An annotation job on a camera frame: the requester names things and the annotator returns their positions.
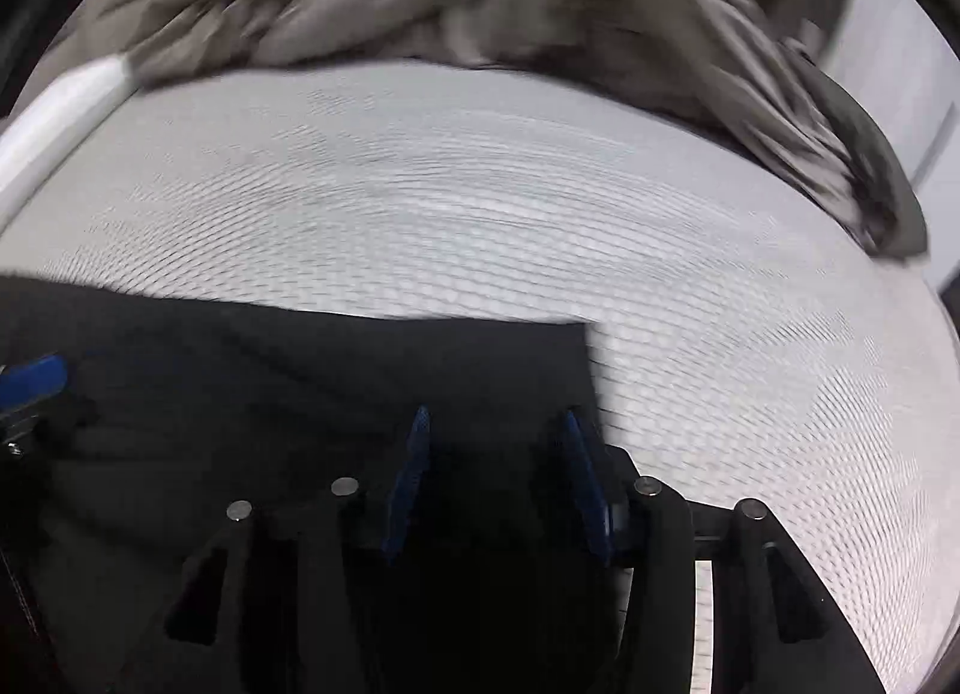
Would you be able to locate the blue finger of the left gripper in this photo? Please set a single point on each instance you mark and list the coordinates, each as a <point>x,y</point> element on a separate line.
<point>28,384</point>

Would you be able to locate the black pants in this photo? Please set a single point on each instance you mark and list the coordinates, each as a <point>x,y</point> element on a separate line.
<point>204,404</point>

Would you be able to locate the white pillow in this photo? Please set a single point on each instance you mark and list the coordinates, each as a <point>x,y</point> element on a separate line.
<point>55,124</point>

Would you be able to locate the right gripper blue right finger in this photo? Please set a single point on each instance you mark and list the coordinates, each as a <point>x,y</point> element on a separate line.
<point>775,626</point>

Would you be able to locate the grey duvet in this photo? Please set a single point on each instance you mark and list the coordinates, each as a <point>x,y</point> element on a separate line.
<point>713,63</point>

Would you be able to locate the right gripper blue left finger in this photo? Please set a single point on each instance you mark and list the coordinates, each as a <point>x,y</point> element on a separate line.
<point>286,599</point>

